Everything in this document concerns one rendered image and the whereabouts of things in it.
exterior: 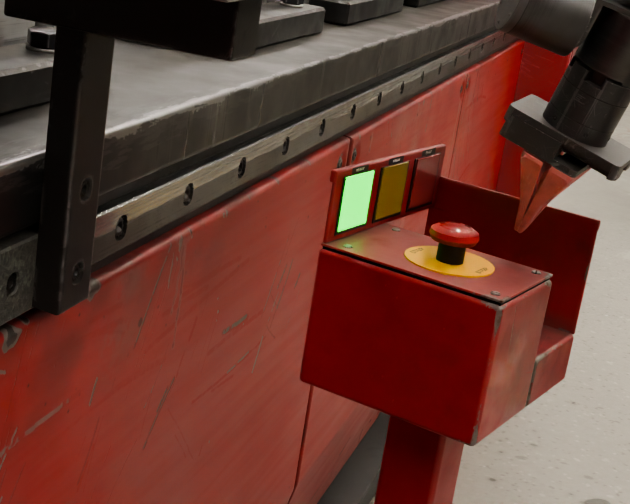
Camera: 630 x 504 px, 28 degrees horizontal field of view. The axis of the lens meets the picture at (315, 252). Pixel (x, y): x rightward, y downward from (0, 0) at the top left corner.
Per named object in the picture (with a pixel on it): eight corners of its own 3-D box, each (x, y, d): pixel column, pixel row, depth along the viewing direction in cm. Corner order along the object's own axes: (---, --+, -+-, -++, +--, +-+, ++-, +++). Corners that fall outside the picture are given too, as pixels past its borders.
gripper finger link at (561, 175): (484, 193, 111) (533, 100, 107) (554, 235, 109) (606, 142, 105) (458, 210, 105) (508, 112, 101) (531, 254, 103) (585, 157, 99)
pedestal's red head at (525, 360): (473, 449, 95) (519, 224, 90) (296, 381, 102) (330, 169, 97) (565, 380, 112) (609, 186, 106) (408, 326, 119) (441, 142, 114)
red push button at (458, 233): (459, 281, 97) (468, 236, 96) (414, 266, 99) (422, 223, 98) (480, 271, 100) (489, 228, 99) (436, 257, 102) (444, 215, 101)
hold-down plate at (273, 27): (231, 56, 120) (235, 25, 119) (179, 46, 122) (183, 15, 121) (322, 32, 148) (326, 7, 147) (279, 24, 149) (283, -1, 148)
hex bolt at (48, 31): (51, 55, 89) (53, 33, 89) (18, 48, 90) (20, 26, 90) (69, 51, 92) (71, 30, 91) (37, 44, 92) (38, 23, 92)
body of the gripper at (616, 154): (522, 112, 107) (563, 34, 104) (627, 172, 104) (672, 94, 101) (498, 124, 102) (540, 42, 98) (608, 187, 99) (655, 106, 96)
